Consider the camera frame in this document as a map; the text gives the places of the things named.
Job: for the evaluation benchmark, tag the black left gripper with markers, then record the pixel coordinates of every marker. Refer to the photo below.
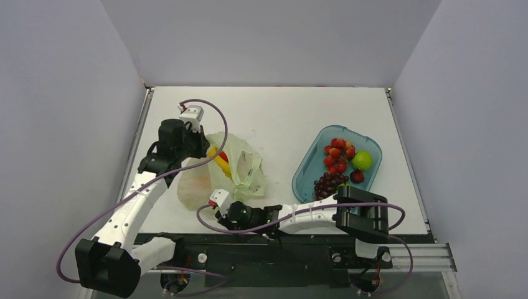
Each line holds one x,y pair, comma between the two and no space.
203,144

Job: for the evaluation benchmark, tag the yellow fake banana bunch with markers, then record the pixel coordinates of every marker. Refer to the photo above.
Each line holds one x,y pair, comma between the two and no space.
225,167

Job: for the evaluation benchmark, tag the light green plastic bag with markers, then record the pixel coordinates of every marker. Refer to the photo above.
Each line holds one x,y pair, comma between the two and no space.
238,169

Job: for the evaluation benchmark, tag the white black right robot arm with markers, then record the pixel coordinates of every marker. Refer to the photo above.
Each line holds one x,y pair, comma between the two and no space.
361,214

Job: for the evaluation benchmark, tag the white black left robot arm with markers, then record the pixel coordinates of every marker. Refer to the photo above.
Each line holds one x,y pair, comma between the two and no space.
108,262

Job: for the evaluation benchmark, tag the red fake bell pepper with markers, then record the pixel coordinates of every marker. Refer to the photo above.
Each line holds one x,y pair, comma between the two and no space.
223,156

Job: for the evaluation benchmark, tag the dark purple fake grapes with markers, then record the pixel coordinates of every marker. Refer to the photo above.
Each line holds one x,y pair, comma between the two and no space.
327,185

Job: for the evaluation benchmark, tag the red fake strawberry bunch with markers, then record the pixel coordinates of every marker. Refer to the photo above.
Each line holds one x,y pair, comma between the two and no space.
338,155

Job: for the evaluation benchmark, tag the dark red fake fruit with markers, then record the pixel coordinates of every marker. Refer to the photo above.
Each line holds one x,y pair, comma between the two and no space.
357,176

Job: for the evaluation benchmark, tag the green fake apple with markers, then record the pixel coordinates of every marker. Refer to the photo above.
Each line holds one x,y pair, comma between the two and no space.
362,160

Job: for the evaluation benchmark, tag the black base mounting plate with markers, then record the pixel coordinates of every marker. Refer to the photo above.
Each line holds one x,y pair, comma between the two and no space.
290,261

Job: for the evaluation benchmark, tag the teal plastic tray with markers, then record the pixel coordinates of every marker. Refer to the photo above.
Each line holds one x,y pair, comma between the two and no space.
312,166

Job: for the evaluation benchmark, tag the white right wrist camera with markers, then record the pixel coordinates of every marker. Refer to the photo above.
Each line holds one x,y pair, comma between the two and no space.
222,200

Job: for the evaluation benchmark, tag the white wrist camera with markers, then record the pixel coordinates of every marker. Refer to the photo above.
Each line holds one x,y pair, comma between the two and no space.
222,200
191,117

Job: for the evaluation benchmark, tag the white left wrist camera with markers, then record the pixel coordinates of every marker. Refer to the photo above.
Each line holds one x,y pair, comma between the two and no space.
191,117

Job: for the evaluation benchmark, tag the aluminium frame rail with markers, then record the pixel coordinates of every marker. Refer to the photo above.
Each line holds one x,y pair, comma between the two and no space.
426,258

